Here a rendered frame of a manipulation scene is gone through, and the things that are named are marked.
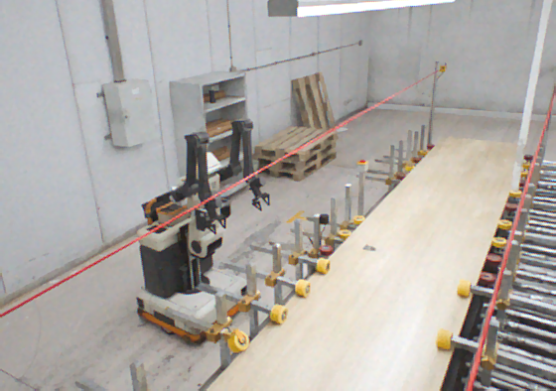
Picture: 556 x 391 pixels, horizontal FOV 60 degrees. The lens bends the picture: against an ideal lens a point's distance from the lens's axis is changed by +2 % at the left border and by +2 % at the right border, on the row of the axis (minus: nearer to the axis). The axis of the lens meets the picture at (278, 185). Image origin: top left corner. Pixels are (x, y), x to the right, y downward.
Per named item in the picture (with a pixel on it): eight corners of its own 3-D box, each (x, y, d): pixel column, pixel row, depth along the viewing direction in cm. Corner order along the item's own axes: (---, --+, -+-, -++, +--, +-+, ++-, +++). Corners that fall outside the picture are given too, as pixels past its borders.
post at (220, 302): (221, 377, 230) (214, 293, 213) (225, 372, 233) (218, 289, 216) (227, 380, 228) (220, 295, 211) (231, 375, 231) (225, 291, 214)
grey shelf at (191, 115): (183, 207, 585) (168, 81, 529) (226, 184, 657) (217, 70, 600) (211, 213, 564) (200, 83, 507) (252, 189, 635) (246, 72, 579)
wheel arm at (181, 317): (165, 316, 231) (164, 311, 230) (169, 312, 234) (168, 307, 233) (224, 339, 214) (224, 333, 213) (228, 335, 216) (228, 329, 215)
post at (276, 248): (274, 319, 270) (271, 244, 252) (277, 315, 273) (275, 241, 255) (280, 321, 268) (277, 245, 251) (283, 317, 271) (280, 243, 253)
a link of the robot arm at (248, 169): (247, 118, 322) (236, 121, 313) (253, 119, 319) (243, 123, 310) (250, 177, 338) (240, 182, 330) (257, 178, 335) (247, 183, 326)
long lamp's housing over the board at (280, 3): (267, 16, 162) (266, -9, 160) (438, 1, 354) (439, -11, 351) (298, 16, 157) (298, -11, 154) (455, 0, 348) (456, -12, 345)
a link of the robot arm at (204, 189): (203, 131, 290) (190, 136, 281) (209, 133, 287) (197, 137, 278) (208, 195, 306) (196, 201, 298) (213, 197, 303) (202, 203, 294)
